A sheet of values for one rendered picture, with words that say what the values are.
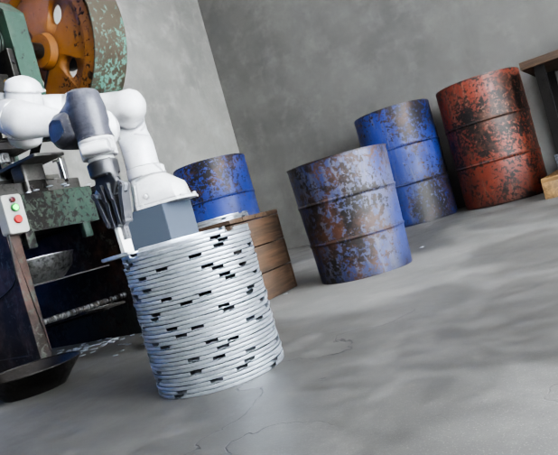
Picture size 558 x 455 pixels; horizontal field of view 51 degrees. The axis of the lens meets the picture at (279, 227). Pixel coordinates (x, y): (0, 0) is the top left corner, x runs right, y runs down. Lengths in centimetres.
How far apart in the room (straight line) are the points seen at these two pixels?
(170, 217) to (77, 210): 65
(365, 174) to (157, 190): 79
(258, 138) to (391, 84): 141
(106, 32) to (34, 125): 102
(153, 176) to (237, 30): 405
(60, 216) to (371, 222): 120
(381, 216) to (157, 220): 85
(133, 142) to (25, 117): 39
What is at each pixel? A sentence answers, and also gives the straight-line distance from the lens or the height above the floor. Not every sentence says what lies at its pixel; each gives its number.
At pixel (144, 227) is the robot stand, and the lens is 191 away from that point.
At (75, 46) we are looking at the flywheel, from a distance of 282.
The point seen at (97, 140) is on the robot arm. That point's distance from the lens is 144.
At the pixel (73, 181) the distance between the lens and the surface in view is 260.
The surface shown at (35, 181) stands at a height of 70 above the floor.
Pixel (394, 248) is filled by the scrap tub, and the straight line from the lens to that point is 226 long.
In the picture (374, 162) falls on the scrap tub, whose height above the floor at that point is 42.
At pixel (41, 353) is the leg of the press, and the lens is 220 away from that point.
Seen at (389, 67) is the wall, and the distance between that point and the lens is 509.
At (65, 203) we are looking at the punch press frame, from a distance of 243.
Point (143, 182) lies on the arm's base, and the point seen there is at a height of 53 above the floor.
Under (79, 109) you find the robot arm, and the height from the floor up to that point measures 68.
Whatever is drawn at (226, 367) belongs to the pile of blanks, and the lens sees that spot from 120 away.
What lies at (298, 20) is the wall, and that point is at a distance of 552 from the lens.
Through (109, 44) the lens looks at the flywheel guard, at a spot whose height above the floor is 121.
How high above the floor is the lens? 30
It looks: 1 degrees down
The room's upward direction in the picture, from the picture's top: 15 degrees counter-clockwise
